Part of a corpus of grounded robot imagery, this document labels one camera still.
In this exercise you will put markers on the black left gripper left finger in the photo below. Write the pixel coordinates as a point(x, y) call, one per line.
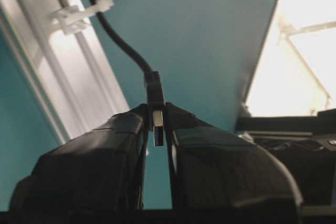
point(101, 169)

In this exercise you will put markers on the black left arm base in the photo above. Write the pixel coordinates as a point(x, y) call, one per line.
point(304, 144)

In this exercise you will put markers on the long aluminium rail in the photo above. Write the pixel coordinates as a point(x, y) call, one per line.
point(66, 68)

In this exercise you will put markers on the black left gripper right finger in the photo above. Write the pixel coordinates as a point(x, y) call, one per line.
point(212, 168)

